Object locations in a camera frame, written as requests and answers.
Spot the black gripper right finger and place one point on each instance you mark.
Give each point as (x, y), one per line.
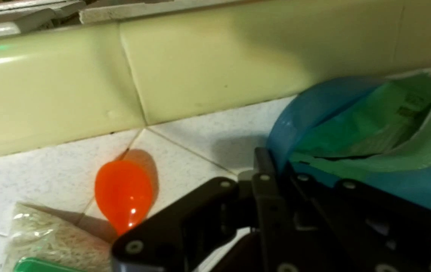
(345, 227)

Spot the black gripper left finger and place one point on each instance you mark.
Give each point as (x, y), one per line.
(185, 227)

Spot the green packet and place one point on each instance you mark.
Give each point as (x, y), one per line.
(396, 126)

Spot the blue plastic bowl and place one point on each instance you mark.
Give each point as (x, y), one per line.
(315, 106)

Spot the orange plastic spoon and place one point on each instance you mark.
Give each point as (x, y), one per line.
(124, 191)

